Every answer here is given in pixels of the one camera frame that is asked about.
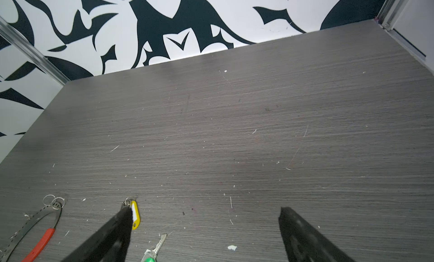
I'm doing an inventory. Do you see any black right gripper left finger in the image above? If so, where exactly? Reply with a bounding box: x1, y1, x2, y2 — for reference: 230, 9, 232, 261
63, 207, 133, 262

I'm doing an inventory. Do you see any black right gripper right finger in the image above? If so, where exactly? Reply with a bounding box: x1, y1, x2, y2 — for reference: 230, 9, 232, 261
279, 207, 353, 262

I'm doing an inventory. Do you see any yellow key tag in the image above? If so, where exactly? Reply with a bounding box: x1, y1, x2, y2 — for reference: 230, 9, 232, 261
122, 198, 141, 230

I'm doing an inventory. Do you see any green key tag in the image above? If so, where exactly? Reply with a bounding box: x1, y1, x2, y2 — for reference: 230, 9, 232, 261
141, 234, 168, 262

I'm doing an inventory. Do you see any red handled wire keyring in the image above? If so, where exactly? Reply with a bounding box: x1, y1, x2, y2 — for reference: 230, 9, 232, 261
1, 194, 66, 262

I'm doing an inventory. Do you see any aluminium corner frame post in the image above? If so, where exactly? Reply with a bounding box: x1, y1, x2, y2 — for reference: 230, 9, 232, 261
1, 17, 70, 86

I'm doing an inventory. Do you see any right aluminium corner post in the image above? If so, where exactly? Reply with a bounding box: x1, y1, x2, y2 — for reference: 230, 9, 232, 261
375, 0, 410, 31

